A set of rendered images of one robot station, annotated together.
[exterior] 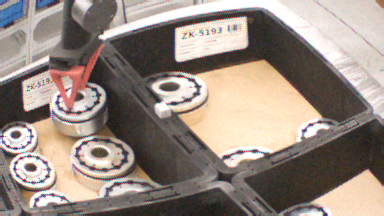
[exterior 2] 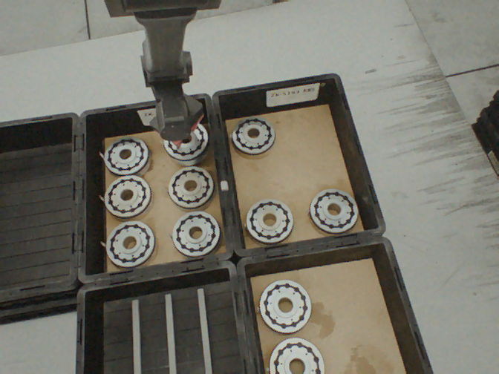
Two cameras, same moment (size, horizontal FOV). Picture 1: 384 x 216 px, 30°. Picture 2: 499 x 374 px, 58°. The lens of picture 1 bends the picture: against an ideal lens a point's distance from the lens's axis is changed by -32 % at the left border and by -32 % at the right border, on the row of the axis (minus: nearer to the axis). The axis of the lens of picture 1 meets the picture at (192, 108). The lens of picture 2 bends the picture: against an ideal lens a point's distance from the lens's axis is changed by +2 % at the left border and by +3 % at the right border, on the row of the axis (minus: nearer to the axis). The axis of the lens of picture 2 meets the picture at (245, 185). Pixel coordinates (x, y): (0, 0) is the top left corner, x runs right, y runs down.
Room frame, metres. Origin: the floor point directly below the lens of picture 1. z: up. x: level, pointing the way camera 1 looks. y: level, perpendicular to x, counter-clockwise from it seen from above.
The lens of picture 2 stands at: (0.71, -0.16, 1.76)
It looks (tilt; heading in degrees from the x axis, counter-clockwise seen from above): 65 degrees down; 24
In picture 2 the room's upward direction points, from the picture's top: 6 degrees counter-clockwise
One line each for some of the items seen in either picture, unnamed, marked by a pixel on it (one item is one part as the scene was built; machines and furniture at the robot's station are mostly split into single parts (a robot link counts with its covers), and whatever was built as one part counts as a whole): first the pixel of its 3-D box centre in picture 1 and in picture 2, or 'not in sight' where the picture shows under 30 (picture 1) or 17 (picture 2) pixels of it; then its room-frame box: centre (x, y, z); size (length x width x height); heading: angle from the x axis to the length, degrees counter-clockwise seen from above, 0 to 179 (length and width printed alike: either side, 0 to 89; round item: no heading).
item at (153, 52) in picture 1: (252, 111); (289, 170); (1.16, -0.08, 0.87); 0.40 x 0.30 x 0.11; 27
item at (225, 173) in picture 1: (252, 78); (291, 159); (1.16, -0.08, 0.92); 0.40 x 0.30 x 0.02; 27
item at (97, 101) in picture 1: (76, 101); (186, 139); (1.15, 0.17, 0.89); 0.10 x 0.10 x 0.01
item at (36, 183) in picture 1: (31, 170); (128, 196); (1.00, 0.25, 0.86); 0.10 x 0.10 x 0.01
